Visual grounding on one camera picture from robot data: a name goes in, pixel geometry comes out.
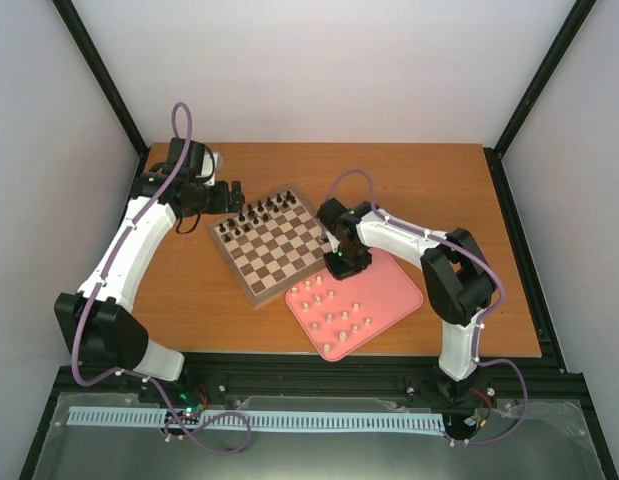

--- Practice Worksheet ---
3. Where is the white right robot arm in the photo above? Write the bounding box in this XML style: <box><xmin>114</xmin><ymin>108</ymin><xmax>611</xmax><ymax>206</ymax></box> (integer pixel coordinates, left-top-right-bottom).
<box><xmin>317</xmin><ymin>198</ymin><xmax>504</xmax><ymax>405</ymax></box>

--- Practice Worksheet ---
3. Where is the wooden chess board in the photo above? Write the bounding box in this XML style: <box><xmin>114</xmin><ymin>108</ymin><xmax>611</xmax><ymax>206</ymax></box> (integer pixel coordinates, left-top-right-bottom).
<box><xmin>207</xmin><ymin>184</ymin><xmax>330</xmax><ymax>307</ymax></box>

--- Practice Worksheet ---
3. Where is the pink plastic tray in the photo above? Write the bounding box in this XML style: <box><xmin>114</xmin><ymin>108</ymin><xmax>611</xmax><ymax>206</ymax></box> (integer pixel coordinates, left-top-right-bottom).
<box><xmin>285</xmin><ymin>249</ymin><xmax>423</xmax><ymax>362</ymax></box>

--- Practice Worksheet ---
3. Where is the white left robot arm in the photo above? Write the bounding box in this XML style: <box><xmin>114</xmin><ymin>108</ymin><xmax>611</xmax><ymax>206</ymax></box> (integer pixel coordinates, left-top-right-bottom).
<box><xmin>54</xmin><ymin>137</ymin><xmax>245</xmax><ymax>403</ymax></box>

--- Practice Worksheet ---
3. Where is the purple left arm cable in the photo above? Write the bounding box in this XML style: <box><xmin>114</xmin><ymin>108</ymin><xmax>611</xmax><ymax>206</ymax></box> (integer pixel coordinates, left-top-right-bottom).
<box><xmin>69</xmin><ymin>101</ymin><xmax>252</xmax><ymax>455</ymax></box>

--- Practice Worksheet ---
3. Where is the light blue cable duct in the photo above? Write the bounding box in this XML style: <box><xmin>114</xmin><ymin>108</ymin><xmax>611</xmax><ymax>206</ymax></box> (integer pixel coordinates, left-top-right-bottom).
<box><xmin>66</xmin><ymin>406</ymin><xmax>445</xmax><ymax>436</ymax></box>

